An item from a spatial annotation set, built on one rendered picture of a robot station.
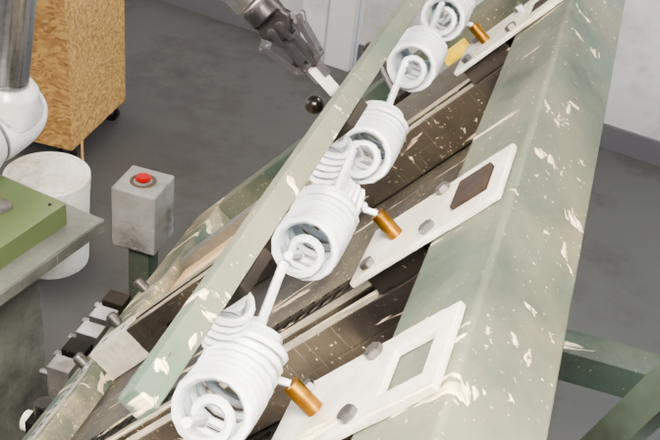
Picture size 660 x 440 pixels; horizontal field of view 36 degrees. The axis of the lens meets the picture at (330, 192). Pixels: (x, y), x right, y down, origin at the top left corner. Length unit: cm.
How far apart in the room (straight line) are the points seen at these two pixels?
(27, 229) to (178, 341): 198
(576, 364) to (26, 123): 149
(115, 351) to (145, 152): 251
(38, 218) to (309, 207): 180
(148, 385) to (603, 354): 194
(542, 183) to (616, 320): 296
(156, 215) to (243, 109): 234
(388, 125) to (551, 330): 33
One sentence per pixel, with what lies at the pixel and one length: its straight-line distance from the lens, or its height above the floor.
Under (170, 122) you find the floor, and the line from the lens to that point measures 470.
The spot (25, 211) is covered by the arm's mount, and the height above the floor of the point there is 82.
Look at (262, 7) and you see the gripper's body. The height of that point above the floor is 155.
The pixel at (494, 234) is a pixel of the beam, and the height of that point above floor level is 186.
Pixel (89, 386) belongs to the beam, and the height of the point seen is 90.
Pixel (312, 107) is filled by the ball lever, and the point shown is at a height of 141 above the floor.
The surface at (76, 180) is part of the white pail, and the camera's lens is 362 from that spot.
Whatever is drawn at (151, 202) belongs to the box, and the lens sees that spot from 252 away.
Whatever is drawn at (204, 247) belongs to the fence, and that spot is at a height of 97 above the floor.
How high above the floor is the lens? 233
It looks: 33 degrees down
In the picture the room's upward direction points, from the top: 7 degrees clockwise
